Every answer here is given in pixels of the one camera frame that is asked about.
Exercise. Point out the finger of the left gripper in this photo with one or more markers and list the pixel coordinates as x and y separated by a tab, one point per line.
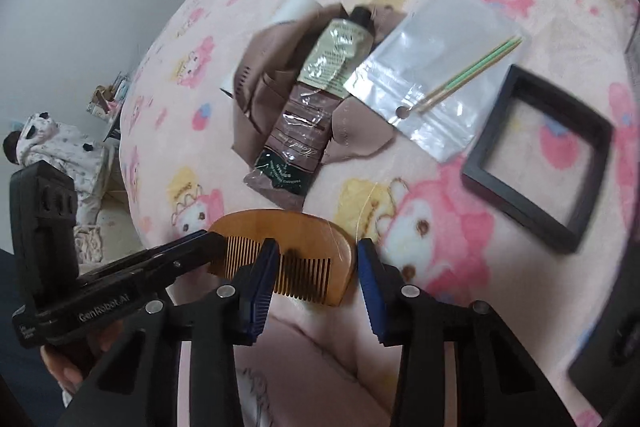
159	266

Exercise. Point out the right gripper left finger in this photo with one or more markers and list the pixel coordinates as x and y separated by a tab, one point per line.
255	284

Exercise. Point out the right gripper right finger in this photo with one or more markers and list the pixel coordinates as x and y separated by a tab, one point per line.
380	285

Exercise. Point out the wooden comb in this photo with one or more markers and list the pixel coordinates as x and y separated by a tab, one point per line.
318	258

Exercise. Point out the person left hand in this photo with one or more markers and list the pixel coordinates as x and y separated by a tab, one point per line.
64	371

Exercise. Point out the hand cream tube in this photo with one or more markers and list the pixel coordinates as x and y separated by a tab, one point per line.
285	168

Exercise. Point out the panda plush toy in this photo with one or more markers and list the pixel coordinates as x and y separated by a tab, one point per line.
87	162

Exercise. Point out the brown fabric pouch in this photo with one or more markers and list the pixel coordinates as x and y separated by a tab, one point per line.
355	131

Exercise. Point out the white paper roll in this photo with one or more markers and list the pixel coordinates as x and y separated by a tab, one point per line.
267	47

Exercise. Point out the clear zip bag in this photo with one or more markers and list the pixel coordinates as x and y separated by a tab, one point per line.
436	41

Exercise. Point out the green cotton swab sticks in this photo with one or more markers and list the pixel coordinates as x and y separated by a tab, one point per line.
467	75

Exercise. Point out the pink cartoon print blanket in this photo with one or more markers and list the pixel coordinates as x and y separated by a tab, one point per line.
181	172

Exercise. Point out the black square frame case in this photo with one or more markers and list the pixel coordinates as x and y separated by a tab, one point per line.
541	159

